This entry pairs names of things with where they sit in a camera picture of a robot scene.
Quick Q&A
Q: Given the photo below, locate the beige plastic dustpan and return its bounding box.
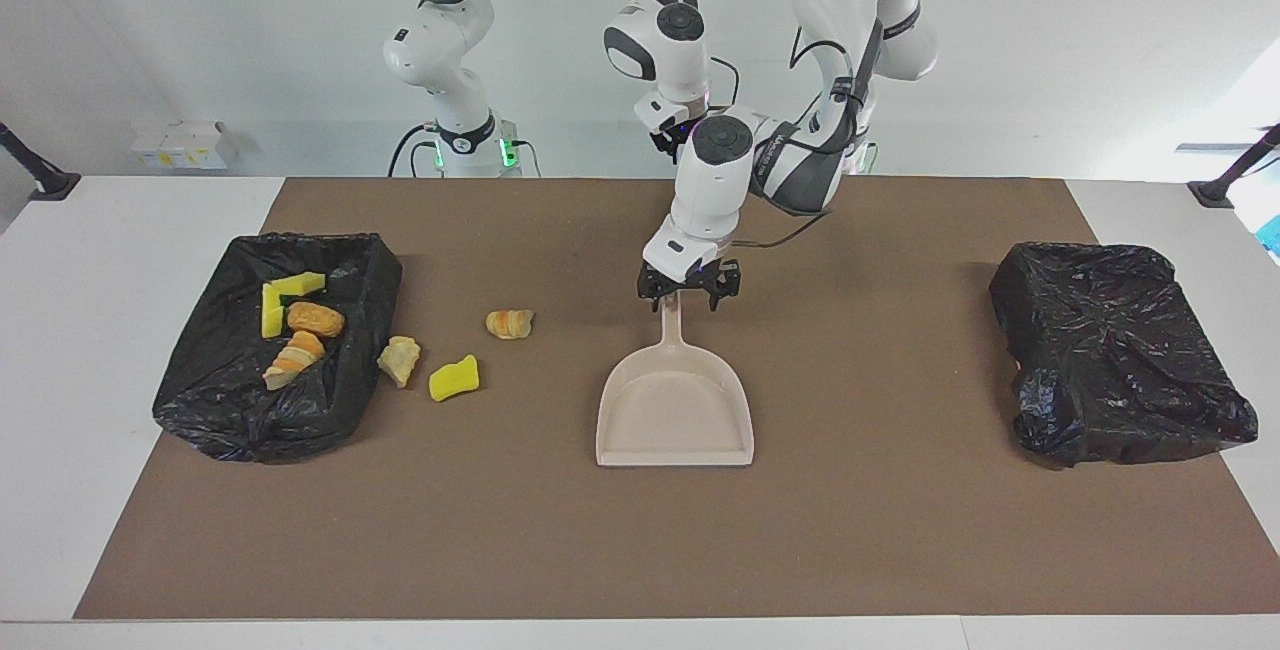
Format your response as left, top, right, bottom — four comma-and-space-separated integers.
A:
596, 292, 755, 468

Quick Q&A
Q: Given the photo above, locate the plain yellow sponge piece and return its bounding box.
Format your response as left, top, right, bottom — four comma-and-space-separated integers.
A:
428, 355, 481, 403

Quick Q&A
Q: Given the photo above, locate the pale flaky pastry piece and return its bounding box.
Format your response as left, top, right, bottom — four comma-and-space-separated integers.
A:
377, 335, 422, 390

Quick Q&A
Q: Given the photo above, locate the brown oval bread roll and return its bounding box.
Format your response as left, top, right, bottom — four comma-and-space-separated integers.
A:
286, 301, 347, 338

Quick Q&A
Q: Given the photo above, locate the pale orange-striped bread chunk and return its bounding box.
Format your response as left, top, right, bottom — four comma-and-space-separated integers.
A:
262, 330, 328, 392

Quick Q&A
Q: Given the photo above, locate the black bag lined bin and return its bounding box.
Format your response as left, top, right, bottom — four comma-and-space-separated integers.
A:
988, 242, 1260, 470
152, 232, 404, 464

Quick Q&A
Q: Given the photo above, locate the brown table mat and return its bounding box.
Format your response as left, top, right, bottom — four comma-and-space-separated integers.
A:
73, 177, 1280, 621

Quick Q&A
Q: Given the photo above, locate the black stand leg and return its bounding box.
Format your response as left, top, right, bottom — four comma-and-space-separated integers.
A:
1187, 123, 1280, 209
0, 120, 82, 202

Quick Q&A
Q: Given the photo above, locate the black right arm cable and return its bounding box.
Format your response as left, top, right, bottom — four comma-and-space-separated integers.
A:
485, 0, 742, 113

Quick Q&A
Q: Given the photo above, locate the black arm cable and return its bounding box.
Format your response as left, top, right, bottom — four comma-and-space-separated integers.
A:
735, 20, 886, 251
485, 0, 742, 113

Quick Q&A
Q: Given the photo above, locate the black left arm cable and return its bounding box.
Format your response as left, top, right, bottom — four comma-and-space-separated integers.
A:
735, 20, 886, 251

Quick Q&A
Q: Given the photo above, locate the black right base cable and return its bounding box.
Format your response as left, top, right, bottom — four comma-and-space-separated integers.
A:
388, 123, 443, 179

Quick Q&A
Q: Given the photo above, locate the white wall outlet box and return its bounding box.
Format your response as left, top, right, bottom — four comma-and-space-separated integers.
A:
130, 120, 231, 171

